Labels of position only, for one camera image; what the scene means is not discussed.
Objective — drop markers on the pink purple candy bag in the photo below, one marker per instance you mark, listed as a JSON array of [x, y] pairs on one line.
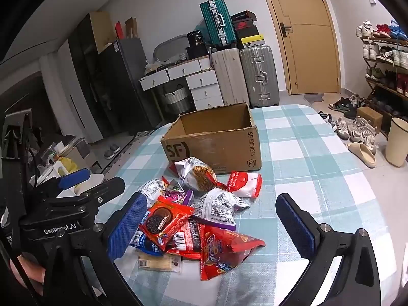
[[176, 193]]

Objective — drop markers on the cream waste bin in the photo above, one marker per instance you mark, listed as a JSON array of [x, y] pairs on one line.
[[397, 142]]

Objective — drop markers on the grey slippers pair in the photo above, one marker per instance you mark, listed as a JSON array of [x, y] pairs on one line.
[[111, 152]]

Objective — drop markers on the red barcode snack pack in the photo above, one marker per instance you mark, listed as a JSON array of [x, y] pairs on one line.
[[186, 241]]

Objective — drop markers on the person's left hand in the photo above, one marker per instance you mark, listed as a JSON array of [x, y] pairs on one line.
[[33, 271]]

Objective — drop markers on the silver purple snack bag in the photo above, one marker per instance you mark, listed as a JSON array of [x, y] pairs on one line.
[[217, 208]]

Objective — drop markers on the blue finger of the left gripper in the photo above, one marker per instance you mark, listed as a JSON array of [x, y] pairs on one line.
[[103, 193], [72, 179]]

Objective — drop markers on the clear cracker pack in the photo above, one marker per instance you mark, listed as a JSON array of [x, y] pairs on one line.
[[163, 263]]

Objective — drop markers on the SF Express cardboard box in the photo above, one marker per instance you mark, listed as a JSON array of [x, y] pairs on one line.
[[224, 137]]

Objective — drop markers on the white drawer desk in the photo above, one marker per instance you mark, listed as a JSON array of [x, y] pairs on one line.
[[199, 76]]

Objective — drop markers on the grey oval mirror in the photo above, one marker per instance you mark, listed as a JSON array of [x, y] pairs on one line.
[[170, 48]]

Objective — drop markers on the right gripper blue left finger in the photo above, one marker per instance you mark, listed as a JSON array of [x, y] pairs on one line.
[[123, 224]]

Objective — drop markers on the small cardboard box on floor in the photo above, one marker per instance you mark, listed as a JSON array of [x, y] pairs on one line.
[[374, 118]]

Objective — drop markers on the silver aluminium suitcase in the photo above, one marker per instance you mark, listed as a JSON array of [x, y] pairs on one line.
[[260, 74]]

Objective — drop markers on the wooden shoe rack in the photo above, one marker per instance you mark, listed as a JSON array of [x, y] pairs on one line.
[[386, 78]]

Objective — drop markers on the white electric kettle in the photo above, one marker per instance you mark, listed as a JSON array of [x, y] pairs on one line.
[[57, 170]]

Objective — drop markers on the blue Oreo pack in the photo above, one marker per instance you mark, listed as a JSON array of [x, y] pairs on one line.
[[145, 240]]

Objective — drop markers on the red Oreo cookie pack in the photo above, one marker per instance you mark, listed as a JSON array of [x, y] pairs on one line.
[[176, 215]]

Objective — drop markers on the red white snack pouch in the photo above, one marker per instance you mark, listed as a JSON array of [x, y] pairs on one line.
[[244, 185]]

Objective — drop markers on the red chips bag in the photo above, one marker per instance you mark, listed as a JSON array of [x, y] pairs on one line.
[[223, 250]]

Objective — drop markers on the silver noodle snack bag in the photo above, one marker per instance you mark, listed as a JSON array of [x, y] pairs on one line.
[[196, 175]]

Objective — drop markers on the black refrigerator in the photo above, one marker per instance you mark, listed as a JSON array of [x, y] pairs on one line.
[[123, 66]]

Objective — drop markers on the wooden door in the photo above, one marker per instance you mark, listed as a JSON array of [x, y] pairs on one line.
[[307, 45]]

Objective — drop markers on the dotted floor mat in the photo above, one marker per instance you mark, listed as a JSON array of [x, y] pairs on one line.
[[126, 151]]

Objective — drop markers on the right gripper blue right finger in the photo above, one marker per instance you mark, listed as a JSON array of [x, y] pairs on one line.
[[300, 225]]

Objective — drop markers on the teal hard suitcase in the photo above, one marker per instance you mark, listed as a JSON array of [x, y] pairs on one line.
[[219, 24]]

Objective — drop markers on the beige hard suitcase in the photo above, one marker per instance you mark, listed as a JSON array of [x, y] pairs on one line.
[[230, 76]]

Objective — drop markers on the stack of shoe boxes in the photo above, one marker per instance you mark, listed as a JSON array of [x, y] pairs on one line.
[[246, 31]]

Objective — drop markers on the small white red snack bag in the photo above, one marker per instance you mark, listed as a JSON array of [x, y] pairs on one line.
[[152, 190]]

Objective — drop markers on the woven laundry basket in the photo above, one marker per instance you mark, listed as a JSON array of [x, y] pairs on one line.
[[177, 101]]

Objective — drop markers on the beige foam slipper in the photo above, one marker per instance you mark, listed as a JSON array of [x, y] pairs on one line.
[[361, 151]]

